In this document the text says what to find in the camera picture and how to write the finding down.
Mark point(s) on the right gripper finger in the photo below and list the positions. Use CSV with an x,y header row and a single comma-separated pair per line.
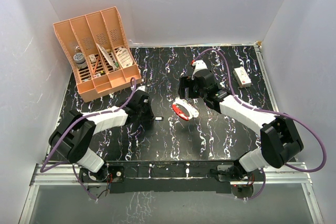
x,y
185,82
188,93

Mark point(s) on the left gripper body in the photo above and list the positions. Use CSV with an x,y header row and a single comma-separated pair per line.
x,y
145,113

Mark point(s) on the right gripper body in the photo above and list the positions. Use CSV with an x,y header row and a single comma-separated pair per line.
x,y
198,92

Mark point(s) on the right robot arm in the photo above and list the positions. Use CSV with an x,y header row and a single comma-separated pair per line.
x,y
280,140

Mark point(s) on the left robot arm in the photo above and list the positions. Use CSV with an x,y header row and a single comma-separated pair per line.
x,y
72,137

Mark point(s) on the small white cardboard box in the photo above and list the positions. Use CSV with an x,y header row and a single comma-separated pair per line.
x,y
242,77

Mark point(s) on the white blister pack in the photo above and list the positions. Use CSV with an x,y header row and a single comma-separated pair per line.
x,y
124,57

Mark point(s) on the white paper packet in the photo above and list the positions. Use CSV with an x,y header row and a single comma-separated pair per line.
x,y
107,57

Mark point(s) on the orange pencil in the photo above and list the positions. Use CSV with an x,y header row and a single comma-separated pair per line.
x,y
96,65

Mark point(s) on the small white card box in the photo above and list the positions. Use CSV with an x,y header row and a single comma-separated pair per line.
x,y
92,58

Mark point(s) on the orange plastic desk organizer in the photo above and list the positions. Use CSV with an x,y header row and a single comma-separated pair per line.
x,y
80,34

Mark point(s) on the round grey tin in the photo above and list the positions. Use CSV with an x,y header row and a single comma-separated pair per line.
x,y
79,60

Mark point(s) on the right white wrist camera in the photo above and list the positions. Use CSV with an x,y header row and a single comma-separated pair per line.
x,y
198,65

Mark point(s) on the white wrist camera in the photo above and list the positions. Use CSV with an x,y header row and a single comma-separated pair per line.
x,y
142,88
198,65

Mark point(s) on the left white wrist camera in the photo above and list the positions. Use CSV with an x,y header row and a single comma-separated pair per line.
x,y
142,88

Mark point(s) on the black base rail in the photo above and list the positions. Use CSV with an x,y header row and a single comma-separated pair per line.
x,y
222,177

